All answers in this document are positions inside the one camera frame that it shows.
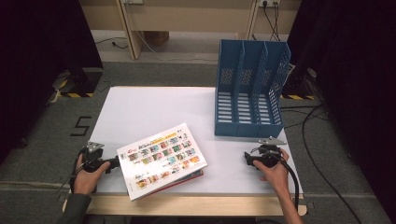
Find cardboard box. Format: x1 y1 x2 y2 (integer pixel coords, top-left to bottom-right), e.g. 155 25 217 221
143 31 171 48

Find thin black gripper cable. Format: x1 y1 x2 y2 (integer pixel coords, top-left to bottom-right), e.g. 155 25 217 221
68 148 88 194

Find red sticker-print book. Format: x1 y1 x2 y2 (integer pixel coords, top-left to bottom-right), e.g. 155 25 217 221
146 169 205 196

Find person's right hand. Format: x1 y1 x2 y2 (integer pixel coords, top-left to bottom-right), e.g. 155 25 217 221
251 147 291 194

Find thick black gripper cable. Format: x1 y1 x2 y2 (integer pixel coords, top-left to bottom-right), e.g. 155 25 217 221
272 152 302 210

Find long black floor cable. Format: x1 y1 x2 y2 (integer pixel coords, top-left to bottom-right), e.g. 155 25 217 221
301 104 363 224

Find person's left hand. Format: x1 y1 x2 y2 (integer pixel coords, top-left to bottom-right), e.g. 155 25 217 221
72 153 112 196

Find stand base with striped tape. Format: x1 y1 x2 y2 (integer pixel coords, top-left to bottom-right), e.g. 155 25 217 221
50 67 105 99
281 63 318 101

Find black curtain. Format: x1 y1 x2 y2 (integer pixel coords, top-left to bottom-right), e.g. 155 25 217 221
0 0 105 164
286 0 396 218

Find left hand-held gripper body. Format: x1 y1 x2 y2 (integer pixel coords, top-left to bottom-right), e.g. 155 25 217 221
81 140 112 174

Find black outlet cables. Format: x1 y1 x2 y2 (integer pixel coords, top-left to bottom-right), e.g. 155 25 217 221
262 3 281 42

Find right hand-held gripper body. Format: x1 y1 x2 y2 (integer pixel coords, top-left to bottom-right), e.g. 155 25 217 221
248 135 288 171

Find white cable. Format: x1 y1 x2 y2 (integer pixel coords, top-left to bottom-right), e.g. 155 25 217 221
125 3 218 63

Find blue plastic file rack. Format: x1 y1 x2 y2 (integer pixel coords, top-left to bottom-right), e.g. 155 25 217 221
214 38 292 138

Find black cable with plug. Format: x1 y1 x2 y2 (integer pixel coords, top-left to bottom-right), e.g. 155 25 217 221
93 36 129 50

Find wooden desk frame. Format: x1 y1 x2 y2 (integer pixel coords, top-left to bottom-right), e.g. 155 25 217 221
78 0 303 61

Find white picture-grid book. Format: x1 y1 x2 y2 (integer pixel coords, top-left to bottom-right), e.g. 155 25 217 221
116 122 208 203

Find short black floor cable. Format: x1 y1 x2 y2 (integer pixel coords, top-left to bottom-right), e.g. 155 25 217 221
281 105 331 130

